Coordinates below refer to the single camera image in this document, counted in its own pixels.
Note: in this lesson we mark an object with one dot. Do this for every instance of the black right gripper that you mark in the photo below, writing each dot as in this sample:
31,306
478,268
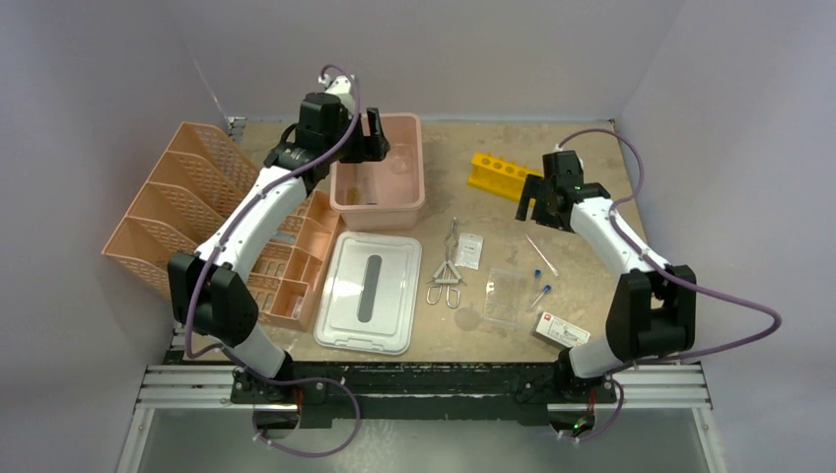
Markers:
535,188

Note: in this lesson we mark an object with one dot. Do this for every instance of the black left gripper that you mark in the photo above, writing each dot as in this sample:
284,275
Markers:
370,148

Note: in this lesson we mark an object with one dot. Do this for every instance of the clear glass beaker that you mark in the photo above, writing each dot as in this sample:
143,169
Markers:
401,159

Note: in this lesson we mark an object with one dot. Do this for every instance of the graduated cylinder with blue base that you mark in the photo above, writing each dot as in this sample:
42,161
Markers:
366,193

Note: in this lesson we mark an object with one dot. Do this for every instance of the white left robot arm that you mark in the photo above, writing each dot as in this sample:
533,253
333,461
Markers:
208,285

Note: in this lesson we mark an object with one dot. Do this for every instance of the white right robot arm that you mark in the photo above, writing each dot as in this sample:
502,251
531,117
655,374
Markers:
650,315

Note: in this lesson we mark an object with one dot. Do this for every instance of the yellow test tube rack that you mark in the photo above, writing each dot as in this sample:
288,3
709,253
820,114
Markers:
498,177

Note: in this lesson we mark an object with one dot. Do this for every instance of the pink plastic bin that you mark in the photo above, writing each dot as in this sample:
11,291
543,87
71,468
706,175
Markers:
400,197

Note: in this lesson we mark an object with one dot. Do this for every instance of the thin glass stirring rod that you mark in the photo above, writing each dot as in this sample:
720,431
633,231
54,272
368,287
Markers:
551,267

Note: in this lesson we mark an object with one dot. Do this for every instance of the blue capped tube upper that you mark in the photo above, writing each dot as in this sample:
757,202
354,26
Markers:
536,286

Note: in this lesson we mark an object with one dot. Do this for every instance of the blue capped tube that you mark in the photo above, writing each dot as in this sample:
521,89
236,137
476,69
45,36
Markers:
539,296
536,286

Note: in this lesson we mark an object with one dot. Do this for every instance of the small white sachet packet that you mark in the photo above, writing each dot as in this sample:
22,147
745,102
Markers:
469,251

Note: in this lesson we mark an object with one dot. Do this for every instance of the blue capped tube lower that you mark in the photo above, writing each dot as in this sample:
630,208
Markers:
539,296

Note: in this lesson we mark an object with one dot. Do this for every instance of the metal crucible tongs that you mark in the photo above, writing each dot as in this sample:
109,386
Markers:
446,278

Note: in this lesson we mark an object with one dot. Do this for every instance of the clear plastic well plate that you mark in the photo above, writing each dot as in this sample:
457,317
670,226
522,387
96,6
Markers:
503,298

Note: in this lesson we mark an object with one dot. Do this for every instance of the small white cardboard box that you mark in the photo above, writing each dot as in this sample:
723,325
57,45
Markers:
556,331

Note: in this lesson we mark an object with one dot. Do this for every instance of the white plastic bin lid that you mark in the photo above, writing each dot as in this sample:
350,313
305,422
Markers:
369,295

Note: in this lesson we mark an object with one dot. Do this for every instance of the orange plastic file organizer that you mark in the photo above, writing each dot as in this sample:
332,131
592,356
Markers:
198,181

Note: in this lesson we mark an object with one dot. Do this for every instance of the black aluminium base frame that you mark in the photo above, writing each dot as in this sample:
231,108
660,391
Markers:
525,393

